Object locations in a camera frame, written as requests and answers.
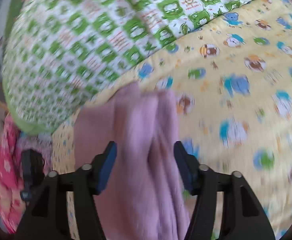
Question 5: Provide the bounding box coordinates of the purple knit sweater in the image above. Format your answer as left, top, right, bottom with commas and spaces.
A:
74, 83, 189, 239

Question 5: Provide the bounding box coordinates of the pink floral clothing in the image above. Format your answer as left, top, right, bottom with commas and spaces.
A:
0, 115, 52, 233

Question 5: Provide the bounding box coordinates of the green white patterned quilt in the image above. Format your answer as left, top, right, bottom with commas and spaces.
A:
2, 0, 253, 134

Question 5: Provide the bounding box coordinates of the yellow bear print bedsheet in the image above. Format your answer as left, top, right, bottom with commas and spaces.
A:
50, 0, 292, 240

